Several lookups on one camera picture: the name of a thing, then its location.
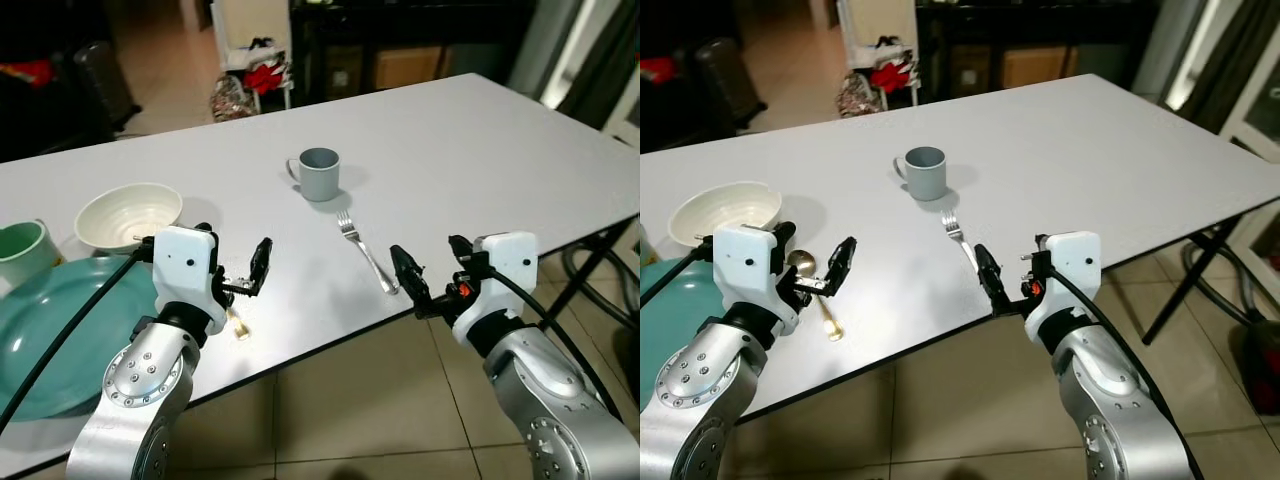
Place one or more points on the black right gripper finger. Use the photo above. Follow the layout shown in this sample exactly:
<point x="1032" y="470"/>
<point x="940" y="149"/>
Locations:
<point x="993" y="285"/>
<point x="412" y="285"/>
<point x="460" y="249"/>
<point x="1038" y="248"/>

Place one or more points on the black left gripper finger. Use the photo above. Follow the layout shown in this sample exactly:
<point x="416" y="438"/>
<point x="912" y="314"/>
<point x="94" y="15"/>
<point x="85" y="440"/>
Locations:
<point x="202" y="229"/>
<point x="261" y="266"/>
<point x="785" y="235"/>
<point x="842" y="265"/>

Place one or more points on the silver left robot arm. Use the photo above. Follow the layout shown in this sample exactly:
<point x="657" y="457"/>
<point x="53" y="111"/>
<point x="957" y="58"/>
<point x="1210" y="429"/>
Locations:
<point x="700" y="400"/>
<point x="140" y="390"/>

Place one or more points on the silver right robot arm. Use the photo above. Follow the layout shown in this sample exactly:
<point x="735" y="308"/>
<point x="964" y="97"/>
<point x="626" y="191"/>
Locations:
<point x="1110" y="410"/>
<point x="560" y="400"/>

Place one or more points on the gold spoon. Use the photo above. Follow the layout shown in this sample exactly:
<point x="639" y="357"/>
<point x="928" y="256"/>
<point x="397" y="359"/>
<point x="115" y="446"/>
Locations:
<point x="800" y="264"/>
<point x="240" y="328"/>

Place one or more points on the white ribbed bowl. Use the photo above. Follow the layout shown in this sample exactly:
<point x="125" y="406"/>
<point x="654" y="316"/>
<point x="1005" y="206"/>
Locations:
<point x="720" y="212"/>
<point x="125" y="215"/>

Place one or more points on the silver fork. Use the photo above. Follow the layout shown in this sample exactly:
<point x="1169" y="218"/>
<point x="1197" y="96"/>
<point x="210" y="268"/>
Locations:
<point x="952" y="228"/>
<point x="347" y="228"/>

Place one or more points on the grey mug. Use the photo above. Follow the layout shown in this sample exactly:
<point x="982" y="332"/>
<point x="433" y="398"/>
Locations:
<point x="927" y="178"/>
<point x="320" y="180"/>

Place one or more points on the black metal table leg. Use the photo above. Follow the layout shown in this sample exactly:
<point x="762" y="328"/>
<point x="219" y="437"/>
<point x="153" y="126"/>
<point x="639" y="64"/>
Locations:
<point x="1190" y="280"/>
<point x="575" y="283"/>

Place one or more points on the patterned plastic bag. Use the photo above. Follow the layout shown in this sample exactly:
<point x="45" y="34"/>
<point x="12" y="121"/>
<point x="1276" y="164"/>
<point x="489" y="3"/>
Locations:
<point x="858" y="95"/>
<point x="232" y="100"/>

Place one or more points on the teal plate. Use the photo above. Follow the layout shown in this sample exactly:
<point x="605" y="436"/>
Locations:
<point x="665" y="322"/>
<point x="55" y="385"/>

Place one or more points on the red and white clothes pile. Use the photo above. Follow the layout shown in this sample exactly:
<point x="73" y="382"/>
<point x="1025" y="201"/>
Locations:
<point x="265" y="78"/>
<point x="890" y="75"/>

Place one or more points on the grey hard-shell suitcase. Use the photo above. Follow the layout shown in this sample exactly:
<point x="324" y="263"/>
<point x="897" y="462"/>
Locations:
<point x="105" y="85"/>
<point x="728" y="80"/>

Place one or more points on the light green mug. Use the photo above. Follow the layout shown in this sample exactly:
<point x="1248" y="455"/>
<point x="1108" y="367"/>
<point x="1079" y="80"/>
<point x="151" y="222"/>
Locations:
<point x="22" y="255"/>

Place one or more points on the black sideboard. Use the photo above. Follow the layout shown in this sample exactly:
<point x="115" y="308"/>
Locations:
<point x="1035" y="65"/>
<point x="410" y="68"/>

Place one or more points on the red and yellow cloth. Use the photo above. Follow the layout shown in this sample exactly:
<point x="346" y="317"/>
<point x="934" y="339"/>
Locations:
<point x="655" y="68"/>
<point x="25" y="72"/>

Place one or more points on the dark curtain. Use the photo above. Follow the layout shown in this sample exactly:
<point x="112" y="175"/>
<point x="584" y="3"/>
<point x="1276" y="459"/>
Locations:
<point x="1235" y="50"/>
<point x="610" y="60"/>

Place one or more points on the red vacuum cleaner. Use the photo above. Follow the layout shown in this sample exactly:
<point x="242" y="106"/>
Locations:
<point x="1262" y="365"/>

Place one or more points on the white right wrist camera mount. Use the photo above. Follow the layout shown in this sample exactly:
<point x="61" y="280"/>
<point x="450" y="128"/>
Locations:
<point x="505" y="265"/>
<point x="1072" y="262"/>

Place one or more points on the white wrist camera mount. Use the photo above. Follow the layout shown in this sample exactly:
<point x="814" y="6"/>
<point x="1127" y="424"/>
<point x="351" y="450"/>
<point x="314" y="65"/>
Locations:
<point x="505" y="265"/>
<point x="1072" y="262"/>
<point x="185" y="270"/>
<point x="750" y="270"/>

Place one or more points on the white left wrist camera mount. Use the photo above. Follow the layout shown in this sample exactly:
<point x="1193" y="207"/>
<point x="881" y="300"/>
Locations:
<point x="185" y="270"/>
<point x="750" y="270"/>

